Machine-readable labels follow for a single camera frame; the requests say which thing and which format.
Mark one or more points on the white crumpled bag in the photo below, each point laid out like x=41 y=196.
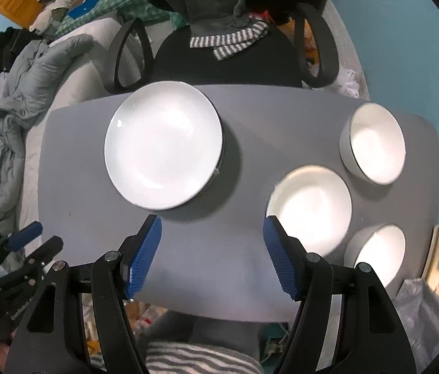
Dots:
x=348 y=81

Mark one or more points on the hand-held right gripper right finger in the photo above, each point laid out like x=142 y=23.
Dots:
x=281 y=259

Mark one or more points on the white plate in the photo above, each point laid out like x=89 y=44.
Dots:
x=165 y=146
x=223 y=150

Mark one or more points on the black clothes pile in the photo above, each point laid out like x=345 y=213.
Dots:
x=5 y=50

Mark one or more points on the beige clothes pile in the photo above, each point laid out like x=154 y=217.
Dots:
x=50 y=11

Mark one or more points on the person's striped trousers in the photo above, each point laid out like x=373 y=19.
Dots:
x=196 y=358

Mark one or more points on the black office chair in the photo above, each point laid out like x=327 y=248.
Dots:
x=188 y=66

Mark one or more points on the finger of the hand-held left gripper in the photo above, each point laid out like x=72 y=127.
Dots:
x=46 y=251
x=25 y=235

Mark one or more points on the silver plastic sheet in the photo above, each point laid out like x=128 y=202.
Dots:
x=422 y=311

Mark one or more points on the white bowl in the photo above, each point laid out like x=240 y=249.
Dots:
x=381 y=249
x=377 y=148
x=309 y=206

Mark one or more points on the blue box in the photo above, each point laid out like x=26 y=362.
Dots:
x=85 y=2

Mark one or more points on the green checked tablecloth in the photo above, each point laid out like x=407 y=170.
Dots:
x=126 y=4

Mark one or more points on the grey duvet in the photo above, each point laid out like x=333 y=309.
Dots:
x=40 y=62

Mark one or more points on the grey white striped cloth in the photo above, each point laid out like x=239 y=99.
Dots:
x=227 y=43

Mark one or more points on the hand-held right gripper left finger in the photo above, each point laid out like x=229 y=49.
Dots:
x=143 y=259

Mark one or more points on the grey sheeted mattress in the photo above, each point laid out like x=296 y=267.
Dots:
x=83 y=81

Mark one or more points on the grey hoodie with striped cuff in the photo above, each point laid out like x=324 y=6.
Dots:
x=211 y=0

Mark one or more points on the orange bag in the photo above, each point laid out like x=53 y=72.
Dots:
x=312 y=48

